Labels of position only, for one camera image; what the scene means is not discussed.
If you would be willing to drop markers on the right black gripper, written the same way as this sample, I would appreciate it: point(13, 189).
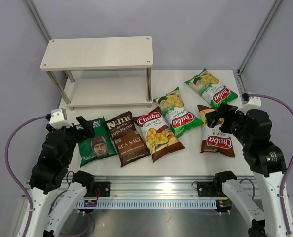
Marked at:
point(226, 111)

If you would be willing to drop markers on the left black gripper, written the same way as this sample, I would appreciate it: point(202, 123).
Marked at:
point(87, 131)

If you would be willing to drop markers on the brown Kettle sea salt bag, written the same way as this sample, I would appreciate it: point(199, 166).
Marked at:
point(129, 144)

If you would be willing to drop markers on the brown Chuba cassava chips bag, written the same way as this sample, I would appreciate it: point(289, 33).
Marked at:
point(157, 135)

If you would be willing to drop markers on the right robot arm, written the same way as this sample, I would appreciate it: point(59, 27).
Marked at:
point(252, 129)

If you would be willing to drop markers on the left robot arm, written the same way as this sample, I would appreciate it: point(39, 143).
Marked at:
point(47, 176)

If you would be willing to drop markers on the green Keogh's chips bag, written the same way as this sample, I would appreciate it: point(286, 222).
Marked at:
point(98, 147)

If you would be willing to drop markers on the white two-tier wooden shelf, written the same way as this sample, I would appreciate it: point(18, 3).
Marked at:
point(101, 72)

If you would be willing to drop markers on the green Chuba bag far right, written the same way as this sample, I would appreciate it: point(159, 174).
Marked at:
point(212, 90)

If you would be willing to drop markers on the green chuba bag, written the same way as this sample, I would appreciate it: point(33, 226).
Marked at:
point(180, 119)
point(212, 90)

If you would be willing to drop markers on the green Chuba bag middle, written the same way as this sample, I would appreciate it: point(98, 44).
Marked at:
point(180, 119)

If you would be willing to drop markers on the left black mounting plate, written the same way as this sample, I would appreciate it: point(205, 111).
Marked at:
point(102, 189)

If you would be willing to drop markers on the black mounting plate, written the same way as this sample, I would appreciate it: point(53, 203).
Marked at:
point(102, 189)
point(207, 190)

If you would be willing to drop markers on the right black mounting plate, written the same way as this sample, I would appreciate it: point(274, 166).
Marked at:
point(207, 190)

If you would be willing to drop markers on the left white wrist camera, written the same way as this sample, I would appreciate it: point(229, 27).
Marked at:
point(58, 119)

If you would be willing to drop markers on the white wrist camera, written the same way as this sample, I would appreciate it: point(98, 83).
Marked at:
point(58, 119)
point(252, 102)

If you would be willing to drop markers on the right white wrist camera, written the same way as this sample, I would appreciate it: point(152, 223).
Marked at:
point(252, 102)

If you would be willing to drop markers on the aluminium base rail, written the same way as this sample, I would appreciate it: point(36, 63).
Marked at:
point(154, 187)

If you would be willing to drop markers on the white slotted cable duct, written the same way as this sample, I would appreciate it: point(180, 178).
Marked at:
point(148, 204)

